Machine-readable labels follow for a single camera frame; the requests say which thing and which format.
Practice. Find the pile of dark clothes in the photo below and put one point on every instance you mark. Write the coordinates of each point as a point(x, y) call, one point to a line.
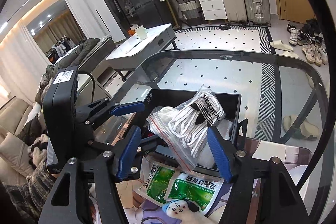
point(36, 140)

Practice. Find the beige slipper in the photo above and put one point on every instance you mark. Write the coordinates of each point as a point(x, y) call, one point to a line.
point(290, 54)
point(281, 45)

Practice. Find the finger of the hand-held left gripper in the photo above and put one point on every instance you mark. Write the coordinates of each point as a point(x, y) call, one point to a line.
point(128, 108)
point(151, 144)

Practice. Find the diamond pattern rug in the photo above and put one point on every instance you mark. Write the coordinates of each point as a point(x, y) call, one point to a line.
point(218, 40)

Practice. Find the small black object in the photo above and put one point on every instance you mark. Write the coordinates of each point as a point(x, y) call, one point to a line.
point(225, 26)

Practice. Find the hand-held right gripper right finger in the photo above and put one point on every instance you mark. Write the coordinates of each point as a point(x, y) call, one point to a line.
point(219, 153)

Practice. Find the green medicine packet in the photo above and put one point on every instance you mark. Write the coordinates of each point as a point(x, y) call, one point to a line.
point(157, 182)
point(194, 190)

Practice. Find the pile of sneakers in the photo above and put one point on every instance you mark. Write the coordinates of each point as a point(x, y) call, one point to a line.
point(309, 40)

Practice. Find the white blue plush doll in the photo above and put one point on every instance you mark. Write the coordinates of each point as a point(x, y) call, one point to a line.
point(181, 213)

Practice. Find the woven laundry basket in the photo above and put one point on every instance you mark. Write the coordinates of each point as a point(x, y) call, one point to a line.
point(190, 12)

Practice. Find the olive slipper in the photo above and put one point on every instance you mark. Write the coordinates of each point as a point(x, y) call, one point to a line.
point(307, 130)
point(290, 123)

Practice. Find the brown curtain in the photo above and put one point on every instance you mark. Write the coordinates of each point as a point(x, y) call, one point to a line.
point(60, 27)

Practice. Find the person's left forearm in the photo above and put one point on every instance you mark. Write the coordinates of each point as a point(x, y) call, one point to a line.
point(29, 192)

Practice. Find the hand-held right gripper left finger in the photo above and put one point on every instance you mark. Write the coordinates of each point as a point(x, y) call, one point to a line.
point(128, 153)

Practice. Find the grey white coffee table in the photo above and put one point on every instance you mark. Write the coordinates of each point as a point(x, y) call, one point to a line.
point(147, 43)

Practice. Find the clear bag of white shoelaces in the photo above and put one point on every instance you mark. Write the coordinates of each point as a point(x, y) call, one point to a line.
point(189, 119)

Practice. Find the beige sofa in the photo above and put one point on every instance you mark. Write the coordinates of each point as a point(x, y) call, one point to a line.
point(13, 119)

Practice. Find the olive padded jacket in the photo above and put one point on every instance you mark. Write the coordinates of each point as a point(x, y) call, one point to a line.
point(73, 56)

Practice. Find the black cardboard box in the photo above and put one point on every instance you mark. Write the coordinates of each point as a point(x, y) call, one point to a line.
point(232, 108)

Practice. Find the pale plastic cup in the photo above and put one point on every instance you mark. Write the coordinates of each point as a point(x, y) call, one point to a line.
point(141, 32)

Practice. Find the printed table mat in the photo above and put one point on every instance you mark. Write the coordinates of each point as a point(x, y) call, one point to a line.
point(262, 155)

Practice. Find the grey mattress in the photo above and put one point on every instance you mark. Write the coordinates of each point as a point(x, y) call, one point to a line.
point(101, 53)

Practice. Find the white curtain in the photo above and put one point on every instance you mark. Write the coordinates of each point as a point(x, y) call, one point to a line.
point(23, 61)

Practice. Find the orange tissue box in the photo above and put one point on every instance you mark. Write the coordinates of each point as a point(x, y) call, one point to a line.
point(131, 32)

